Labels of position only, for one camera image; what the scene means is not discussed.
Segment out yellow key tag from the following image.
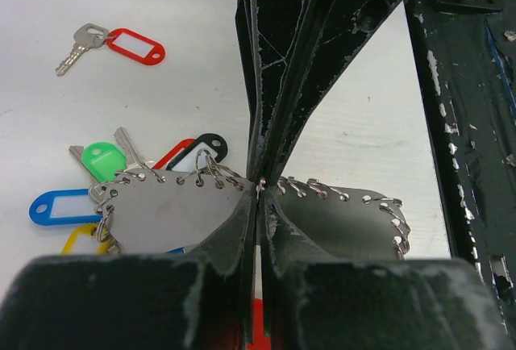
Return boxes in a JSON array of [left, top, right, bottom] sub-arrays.
[[61, 223, 112, 255]]

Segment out black key tag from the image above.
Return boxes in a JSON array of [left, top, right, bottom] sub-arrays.
[[165, 133, 228, 173]]

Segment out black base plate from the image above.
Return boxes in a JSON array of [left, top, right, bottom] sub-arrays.
[[406, 0, 515, 334]]

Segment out green key tag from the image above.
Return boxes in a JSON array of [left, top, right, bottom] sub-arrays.
[[69, 142, 127, 183]]

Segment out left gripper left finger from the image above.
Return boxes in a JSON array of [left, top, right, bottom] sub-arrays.
[[189, 190, 256, 349]]

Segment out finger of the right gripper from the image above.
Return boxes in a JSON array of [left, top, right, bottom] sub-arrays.
[[261, 0, 402, 183], [235, 0, 317, 177]]

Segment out metal key holder red handle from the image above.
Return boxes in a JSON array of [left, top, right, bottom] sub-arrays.
[[98, 169, 410, 348]]

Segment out key with red tag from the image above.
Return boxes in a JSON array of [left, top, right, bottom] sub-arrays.
[[55, 23, 166, 77]]

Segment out silver key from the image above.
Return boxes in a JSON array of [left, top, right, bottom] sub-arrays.
[[114, 127, 165, 183]]

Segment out blue key tag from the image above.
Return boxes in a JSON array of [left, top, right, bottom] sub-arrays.
[[29, 189, 102, 227]]

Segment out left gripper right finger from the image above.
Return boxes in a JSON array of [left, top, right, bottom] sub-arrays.
[[258, 190, 338, 349]]

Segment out red key tag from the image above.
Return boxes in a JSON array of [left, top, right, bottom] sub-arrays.
[[152, 138, 195, 169]]

